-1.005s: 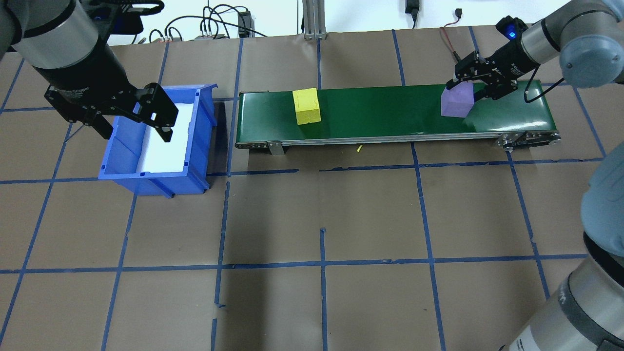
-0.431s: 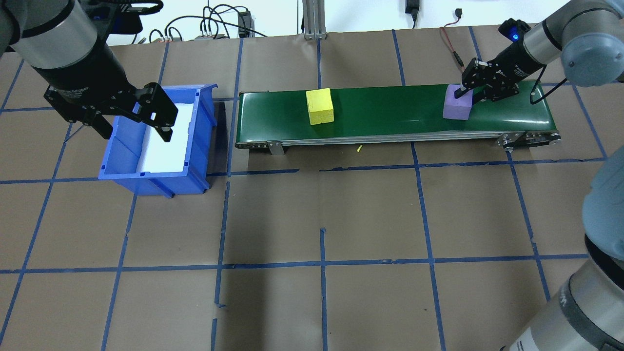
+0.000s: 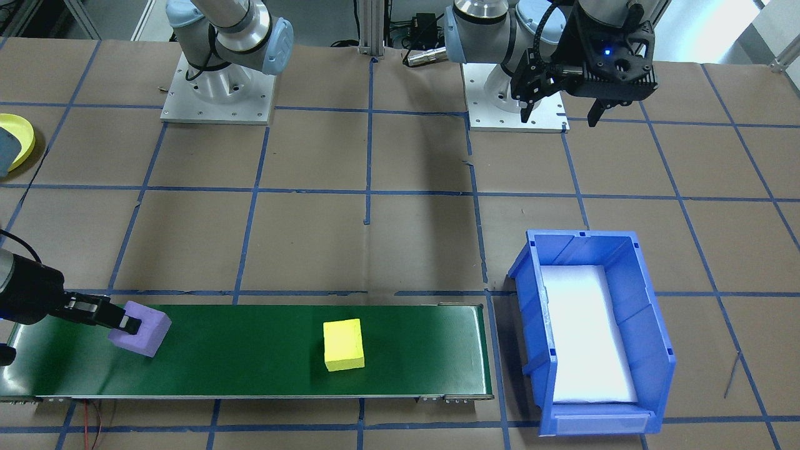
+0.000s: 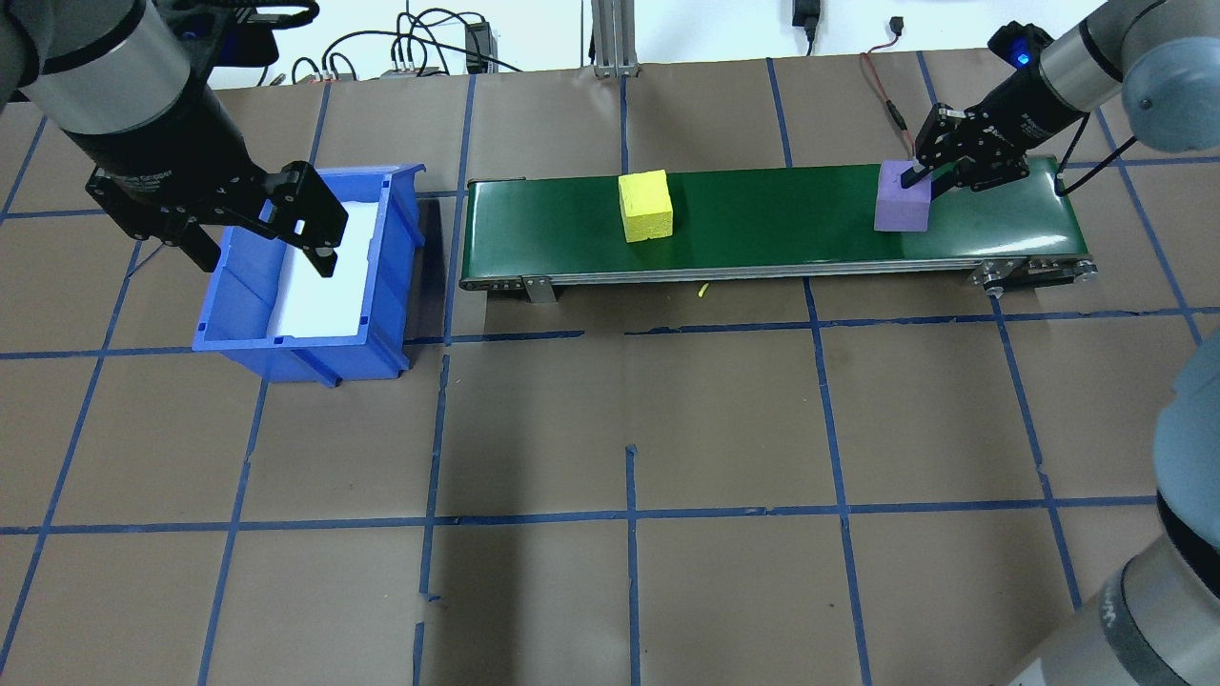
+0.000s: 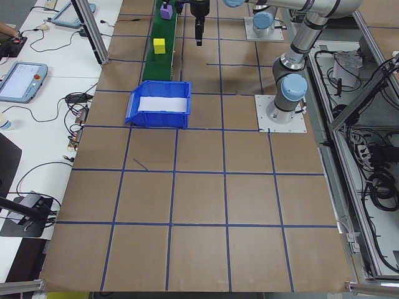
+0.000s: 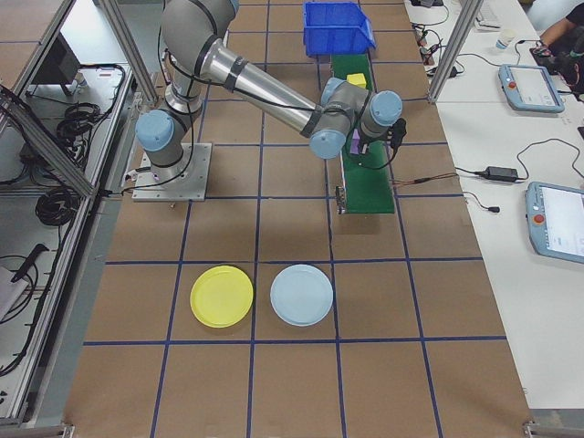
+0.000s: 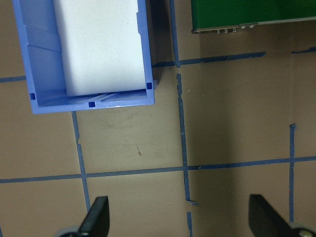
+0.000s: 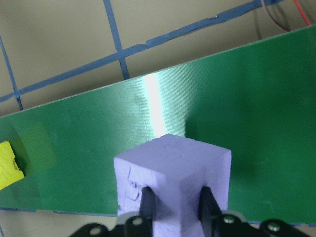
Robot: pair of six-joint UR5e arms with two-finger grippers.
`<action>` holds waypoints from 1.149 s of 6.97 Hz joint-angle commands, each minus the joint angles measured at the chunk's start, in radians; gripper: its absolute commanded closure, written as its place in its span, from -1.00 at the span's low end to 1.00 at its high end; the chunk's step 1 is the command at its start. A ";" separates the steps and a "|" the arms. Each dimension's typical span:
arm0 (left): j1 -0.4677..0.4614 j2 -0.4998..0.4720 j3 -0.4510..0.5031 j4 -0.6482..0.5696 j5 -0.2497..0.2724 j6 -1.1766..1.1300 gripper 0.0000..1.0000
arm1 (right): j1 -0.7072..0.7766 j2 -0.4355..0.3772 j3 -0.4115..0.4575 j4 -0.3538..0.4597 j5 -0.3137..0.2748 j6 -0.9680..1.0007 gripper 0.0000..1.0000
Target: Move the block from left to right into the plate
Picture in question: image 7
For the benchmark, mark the blue plastic storage bin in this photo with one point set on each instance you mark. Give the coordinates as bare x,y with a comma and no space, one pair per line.
42,74

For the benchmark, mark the white foam sheet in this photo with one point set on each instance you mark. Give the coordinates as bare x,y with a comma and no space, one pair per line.
98,49

